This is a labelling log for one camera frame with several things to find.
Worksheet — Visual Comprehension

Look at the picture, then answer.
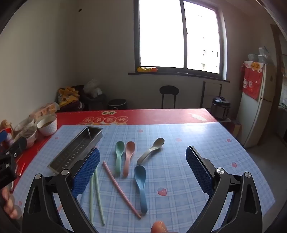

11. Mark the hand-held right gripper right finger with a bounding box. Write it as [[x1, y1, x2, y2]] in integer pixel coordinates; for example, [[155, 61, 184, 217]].
[[186, 146, 263, 233]]

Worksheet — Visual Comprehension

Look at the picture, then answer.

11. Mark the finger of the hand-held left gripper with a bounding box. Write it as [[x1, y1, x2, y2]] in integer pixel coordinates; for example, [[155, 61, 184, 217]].
[[0, 136, 28, 160]]

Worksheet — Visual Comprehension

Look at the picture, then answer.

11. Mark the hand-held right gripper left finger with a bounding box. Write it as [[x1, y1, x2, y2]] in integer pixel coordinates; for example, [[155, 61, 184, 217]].
[[22, 147, 100, 233]]

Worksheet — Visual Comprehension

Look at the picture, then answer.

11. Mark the stainless steel utensil tray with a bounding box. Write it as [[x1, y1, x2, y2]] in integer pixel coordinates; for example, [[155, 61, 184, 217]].
[[48, 126, 103, 175]]

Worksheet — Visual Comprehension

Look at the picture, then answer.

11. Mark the pink chopstick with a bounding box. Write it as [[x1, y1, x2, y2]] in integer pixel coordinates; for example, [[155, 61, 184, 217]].
[[102, 161, 142, 219]]

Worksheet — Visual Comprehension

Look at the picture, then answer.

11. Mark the green spoon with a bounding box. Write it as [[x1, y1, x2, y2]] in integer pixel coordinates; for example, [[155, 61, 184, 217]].
[[115, 141, 125, 176]]

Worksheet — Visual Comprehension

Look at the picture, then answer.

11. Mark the pink spoon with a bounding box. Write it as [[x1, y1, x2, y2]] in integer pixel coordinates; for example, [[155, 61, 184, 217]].
[[123, 141, 136, 178]]

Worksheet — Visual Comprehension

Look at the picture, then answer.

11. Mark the beige spoon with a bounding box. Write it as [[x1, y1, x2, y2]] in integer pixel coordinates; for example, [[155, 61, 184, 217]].
[[137, 137, 165, 165]]

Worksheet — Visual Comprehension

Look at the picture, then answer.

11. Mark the blue spoon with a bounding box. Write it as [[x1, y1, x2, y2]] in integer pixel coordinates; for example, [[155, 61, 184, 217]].
[[134, 165, 148, 214]]

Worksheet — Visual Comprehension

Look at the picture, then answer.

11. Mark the person's left hand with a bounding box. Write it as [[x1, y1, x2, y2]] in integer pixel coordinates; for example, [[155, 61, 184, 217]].
[[0, 187, 22, 220]]

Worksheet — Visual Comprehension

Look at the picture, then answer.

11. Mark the person's right hand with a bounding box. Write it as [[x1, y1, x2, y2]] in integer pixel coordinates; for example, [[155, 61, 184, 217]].
[[151, 221, 168, 233]]

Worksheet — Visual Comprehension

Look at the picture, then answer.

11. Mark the clear glass bowl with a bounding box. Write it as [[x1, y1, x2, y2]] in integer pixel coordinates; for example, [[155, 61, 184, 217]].
[[13, 118, 37, 148]]

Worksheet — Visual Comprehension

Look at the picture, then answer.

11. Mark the white dimpled bowl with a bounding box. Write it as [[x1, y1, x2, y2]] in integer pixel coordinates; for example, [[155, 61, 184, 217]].
[[36, 114, 57, 136]]

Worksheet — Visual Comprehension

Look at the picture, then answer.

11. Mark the peach snack box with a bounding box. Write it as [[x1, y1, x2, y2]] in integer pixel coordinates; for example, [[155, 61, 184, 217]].
[[29, 102, 60, 119]]

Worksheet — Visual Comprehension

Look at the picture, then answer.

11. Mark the dark rice cooker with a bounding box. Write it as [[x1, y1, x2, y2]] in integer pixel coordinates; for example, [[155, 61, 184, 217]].
[[212, 96, 231, 120]]

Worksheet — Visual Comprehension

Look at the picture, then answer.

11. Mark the yellow printed bag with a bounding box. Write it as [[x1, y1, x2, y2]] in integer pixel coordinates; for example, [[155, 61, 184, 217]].
[[58, 87, 80, 106]]

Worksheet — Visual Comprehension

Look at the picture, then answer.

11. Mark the dark clothes pile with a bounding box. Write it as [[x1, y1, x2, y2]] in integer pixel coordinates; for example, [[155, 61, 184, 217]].
[[59, 85, 107, 111]]

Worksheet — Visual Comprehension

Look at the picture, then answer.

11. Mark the red printed tablecloth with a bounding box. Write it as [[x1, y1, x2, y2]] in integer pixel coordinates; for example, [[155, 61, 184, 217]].
[[9, 109, 219, 193]]

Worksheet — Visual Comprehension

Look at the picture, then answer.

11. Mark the white refrigerator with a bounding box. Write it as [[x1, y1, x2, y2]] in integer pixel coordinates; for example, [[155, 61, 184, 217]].
[[236, 60, 277, 149]]

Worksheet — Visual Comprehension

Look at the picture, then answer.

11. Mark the white plastic bag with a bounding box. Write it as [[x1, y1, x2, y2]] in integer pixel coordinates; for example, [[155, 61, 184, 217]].
[[83, 78, 103, 98]]

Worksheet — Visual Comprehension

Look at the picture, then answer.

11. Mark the black round stool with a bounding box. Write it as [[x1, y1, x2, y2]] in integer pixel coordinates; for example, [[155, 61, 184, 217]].
[[159, 85, 179, 109]]

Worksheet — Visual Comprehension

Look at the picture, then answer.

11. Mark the red printed cloth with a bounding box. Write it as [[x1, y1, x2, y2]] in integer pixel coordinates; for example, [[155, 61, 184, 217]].
[[241, 60, 264, 100]]

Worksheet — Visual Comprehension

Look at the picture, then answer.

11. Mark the yellow snack packet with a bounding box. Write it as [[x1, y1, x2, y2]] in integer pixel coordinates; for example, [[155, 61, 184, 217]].
[[137, 66, 158, 73]]

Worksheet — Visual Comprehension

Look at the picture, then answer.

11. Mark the clear plastic container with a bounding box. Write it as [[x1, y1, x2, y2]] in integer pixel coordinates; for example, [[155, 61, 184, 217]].
[[248, 47, 269, 64]]

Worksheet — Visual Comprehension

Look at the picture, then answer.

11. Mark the dark framed window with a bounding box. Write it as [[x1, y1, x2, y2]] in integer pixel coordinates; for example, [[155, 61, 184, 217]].
[[133, 0, 231, 83]]

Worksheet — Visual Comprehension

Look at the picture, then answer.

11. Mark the metal chair frame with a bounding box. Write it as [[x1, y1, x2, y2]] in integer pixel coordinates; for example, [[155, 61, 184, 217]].
[[199, 81, 223, 108]]

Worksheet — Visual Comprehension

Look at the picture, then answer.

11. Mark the brown door frame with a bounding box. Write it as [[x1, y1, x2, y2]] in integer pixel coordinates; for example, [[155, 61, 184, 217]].
[[270, 23, 287, 144]]

